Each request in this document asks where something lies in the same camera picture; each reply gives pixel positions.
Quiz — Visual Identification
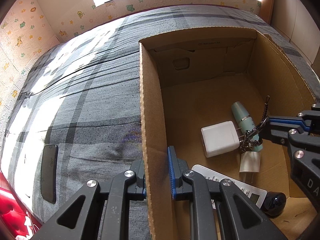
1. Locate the beige wardrobe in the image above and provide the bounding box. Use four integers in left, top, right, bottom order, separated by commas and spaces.
271, 0, 320, 65

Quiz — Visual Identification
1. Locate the brown cardboard box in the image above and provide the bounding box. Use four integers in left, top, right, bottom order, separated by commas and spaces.
139, 26, 320, 240

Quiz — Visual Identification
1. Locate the grey plaid bed sheet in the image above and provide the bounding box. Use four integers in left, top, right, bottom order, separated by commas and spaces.
0, 5, 320, 240

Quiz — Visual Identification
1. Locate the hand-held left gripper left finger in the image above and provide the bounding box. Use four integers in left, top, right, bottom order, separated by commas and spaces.
31, 159, 148, 240

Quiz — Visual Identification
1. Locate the small white charger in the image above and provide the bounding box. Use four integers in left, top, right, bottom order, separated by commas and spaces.
239, 151, 261, 183

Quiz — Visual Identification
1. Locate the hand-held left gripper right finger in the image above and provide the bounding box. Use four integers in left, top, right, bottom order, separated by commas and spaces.
167, 146, 287, 240

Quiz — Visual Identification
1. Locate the keychain with blue fob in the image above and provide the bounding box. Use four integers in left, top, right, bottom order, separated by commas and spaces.
239, 96, 272, 155

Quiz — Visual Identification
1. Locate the mint green tube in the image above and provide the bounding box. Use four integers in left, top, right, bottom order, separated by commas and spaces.
231, 101, 263, 152

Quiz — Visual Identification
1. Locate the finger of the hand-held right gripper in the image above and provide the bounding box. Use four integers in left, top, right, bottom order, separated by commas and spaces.
267, 102, 320, 133
259, 124, 320, 160

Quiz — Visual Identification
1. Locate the large white charger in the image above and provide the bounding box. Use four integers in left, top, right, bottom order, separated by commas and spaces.
201, 121, 240, 158

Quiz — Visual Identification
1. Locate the black round bottle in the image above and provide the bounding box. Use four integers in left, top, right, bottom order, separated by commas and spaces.
261, 191, 287, 217

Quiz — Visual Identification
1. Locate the white remote control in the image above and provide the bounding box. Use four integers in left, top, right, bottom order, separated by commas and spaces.
191, 164, 268, 208

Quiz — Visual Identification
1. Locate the black smartphone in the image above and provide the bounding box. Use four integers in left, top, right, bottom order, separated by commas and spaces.
40, 144, 59, 204

